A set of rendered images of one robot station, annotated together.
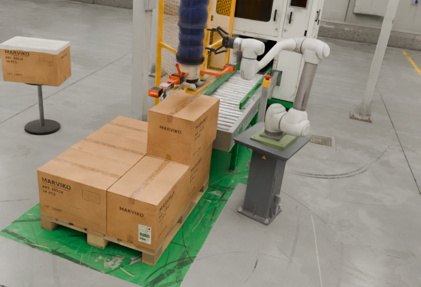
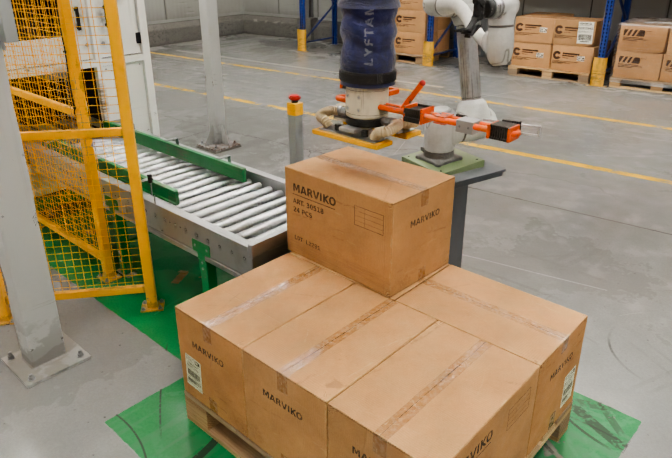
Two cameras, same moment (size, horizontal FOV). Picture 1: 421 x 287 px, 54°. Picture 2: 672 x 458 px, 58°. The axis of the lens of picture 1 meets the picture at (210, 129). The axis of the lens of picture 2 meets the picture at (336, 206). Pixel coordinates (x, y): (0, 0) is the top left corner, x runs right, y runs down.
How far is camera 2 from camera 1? 3.44 m
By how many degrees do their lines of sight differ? 58
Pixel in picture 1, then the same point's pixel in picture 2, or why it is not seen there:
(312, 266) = (557, 282)
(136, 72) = (16, 220)
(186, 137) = (445, 214)
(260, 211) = not seen: hidden behind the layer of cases
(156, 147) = (405, 270)
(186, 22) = not seen: outside the picture
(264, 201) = (455, 261)
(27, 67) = not seen: outside the picture
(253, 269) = not seen: hidden behind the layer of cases
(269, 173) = (460, 213)
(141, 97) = (45, 275)
